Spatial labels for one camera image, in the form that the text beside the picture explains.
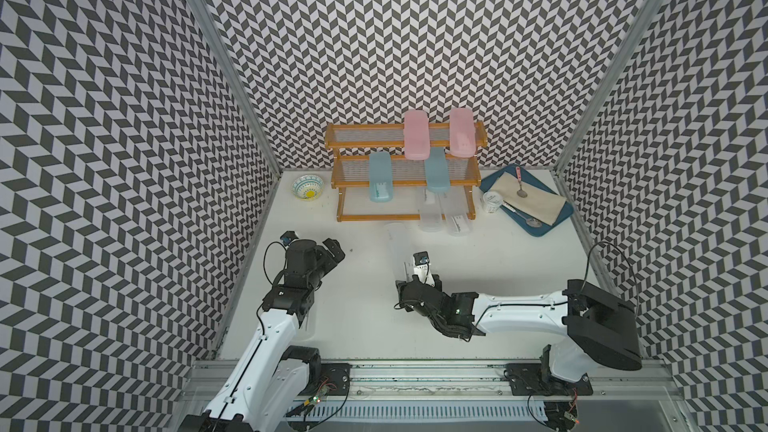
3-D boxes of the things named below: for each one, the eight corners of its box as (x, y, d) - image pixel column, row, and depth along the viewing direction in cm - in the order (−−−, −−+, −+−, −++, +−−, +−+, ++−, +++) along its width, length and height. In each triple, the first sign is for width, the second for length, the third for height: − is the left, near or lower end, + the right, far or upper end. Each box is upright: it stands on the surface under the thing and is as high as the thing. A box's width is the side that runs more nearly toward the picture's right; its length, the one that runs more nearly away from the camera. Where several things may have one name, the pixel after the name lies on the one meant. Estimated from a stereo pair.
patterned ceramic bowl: (292, 196, 112) (288, 188, 109) (303, 179, 118) (300, 171, 114) (317, 201, 111) (314, 193, 107) (326, 184, 116) (324, 176, 113)
